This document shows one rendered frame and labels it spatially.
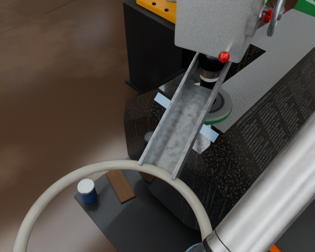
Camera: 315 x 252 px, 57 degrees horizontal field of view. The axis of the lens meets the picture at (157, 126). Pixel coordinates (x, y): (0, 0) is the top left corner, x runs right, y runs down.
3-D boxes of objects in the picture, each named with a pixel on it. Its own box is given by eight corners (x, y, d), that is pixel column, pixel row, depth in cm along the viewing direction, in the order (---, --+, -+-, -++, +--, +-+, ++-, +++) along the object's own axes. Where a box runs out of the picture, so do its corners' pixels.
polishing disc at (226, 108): (230, 86, 124) (230, 84, 123) (233, 123, 110) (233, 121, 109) (180, 83, 126) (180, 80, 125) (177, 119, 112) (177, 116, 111)
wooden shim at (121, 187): (105, 173, 197) (105, 172, 196) (119, 167, 200) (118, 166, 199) (121, 203, 182) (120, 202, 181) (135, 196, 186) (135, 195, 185)
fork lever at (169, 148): (210, 16, 118) (211, 6, 113) (258, 27, 112) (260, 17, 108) (130, 164, 92) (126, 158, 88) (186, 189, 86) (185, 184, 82)
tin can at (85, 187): (100, 194, 187) (97, 184, 177) (89, 206, 181) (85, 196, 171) (89, 186, 190) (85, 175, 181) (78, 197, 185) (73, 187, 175)
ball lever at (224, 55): (224, 49, 87) (226, 39, 85) (234, 52, 86) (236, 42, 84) (215, 63, 83) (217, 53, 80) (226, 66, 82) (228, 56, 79)
